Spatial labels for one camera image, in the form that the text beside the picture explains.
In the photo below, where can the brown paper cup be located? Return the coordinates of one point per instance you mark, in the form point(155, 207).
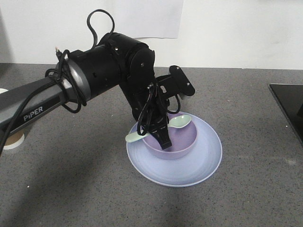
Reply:
point(14, 140)

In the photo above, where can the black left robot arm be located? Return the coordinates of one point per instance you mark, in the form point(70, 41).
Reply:
point(117, 60)

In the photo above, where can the lilac plastic bowl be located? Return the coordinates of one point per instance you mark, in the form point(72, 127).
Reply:
point(182, 139)

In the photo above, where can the light blue plastic plate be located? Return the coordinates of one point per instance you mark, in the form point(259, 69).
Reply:
point(196, 166)

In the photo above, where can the mint green plastic spoon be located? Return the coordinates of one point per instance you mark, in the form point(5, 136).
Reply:
point(176, 122)

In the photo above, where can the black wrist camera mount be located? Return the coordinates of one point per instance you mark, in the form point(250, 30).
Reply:
point(176, 83)

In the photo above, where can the black gas stove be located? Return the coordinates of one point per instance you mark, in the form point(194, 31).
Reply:
point(290, 99)

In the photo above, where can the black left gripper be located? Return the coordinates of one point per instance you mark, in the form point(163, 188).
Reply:
point(150, 108)

